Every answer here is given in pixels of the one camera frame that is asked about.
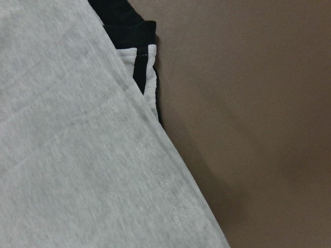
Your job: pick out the grey cartoon print t-shirt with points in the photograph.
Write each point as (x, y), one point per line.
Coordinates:
(84, 160)

